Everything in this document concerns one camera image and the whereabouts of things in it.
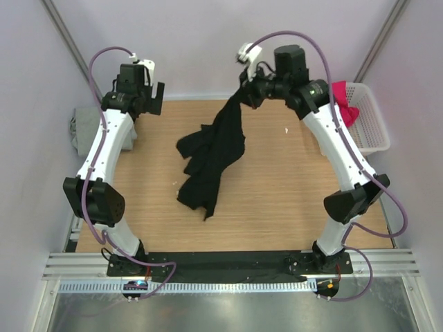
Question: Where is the left aluminium corner post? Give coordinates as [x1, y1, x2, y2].
[40, 0, 90, 86]

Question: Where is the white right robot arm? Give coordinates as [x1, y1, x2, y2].
[237, 44, 390, 274]

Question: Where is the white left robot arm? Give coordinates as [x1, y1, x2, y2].
[63, 59, 165, 277]

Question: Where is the pink t shirt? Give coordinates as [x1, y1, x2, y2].
[332, 81, 360, 128]

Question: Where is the aluminium frame rail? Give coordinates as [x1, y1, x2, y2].
[43, 249, 419, 283]

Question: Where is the white plastic laundry basket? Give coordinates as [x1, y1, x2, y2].
[346, 82, 390, 156]

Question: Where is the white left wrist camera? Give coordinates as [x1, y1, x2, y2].
[129, 53, 156, 87]

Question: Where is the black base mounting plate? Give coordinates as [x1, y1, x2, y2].
[101, 248, 353, 284]

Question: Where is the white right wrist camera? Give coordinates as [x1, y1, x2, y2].
[236, 43, 262, 82]

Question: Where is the black t shirt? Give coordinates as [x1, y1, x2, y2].
[176, 91, 246, 220]

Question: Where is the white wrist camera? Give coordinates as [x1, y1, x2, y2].
[129, 53, 156, 87]
[236, 43, 262, 82]

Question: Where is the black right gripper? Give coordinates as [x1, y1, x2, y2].
[233, 62, 290, 110]

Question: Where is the aluminium corner post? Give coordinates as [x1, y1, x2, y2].
[353, 0, 410, 83]
[40, 0, 90, 86]

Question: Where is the grey folded t shirt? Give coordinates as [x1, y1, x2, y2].
[69, 107, 138, 157]

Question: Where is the white slotted cable duct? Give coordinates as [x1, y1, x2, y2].
[58, 279, 317, 295]

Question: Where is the right aluminium corner post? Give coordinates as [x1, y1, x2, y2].
[353, 0, 410, 83]

